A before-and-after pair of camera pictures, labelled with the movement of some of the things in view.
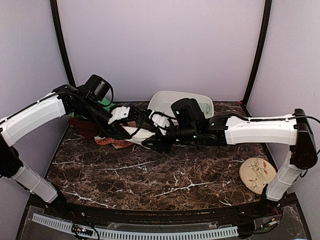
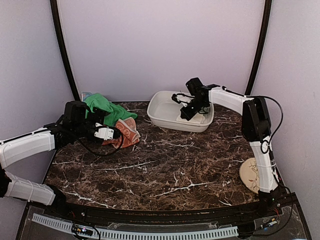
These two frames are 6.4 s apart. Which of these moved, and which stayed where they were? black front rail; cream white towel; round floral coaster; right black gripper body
Moved: cream white towel; right black gripper body
Stayed: black front rail; round floral coaster
